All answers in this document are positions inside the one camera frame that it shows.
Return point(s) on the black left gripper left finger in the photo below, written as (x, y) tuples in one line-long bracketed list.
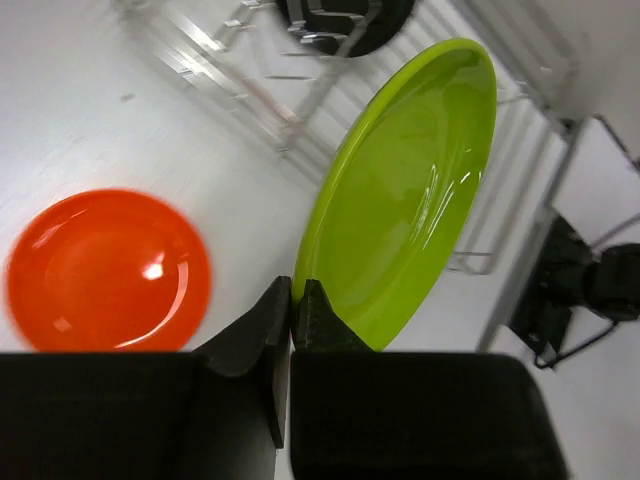
[(237, 420)]

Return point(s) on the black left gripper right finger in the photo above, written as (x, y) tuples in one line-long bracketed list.
[(360, 414)]

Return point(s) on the orange plastic plate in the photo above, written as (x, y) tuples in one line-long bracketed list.
[(108, 270)]

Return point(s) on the lime green plastic plate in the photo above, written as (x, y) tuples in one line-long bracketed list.
[(400, 190)]

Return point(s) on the black plastic plate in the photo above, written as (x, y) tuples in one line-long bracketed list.
[(345, 28)]

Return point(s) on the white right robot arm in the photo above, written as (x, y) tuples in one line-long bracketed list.
[(569, 274)]

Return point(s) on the chrome wire dish rack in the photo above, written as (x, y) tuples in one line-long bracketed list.
[(302, 103)]

